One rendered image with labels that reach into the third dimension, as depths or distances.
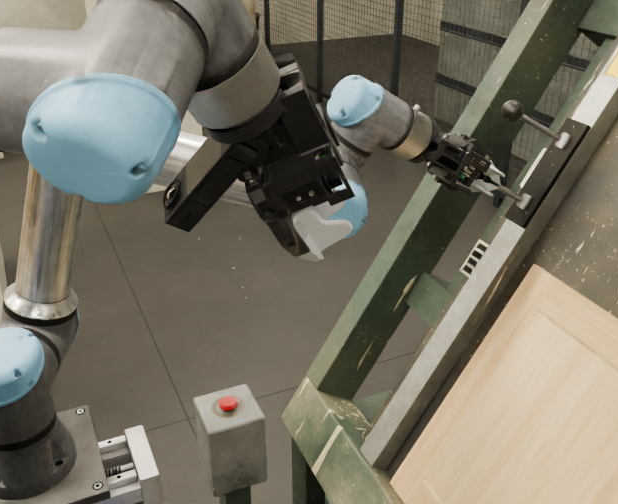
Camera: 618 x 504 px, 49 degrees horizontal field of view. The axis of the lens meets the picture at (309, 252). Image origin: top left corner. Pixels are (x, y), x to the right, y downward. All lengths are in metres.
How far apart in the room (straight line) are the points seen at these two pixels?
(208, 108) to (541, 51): 1.03
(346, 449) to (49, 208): 0.73
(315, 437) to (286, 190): 0.98
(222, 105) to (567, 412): 0.80
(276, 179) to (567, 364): 0.71
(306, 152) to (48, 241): 0.62
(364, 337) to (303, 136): 0.98
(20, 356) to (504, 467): 0.77
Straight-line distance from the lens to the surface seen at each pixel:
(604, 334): 1.12
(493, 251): 1.26
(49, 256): 1.12
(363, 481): 1.35
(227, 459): 1.45
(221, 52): 0.47
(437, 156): 1.04
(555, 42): 1.47
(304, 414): 1.52
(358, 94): 0.96
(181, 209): 0.59
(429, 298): 1.44
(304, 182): 0.56
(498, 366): 1.22
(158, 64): 0.40
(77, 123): 0.37
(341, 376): 1.52
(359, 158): 1.00
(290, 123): 0.54
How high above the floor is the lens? 1.87
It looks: 28 degrees down
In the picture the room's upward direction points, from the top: straight up
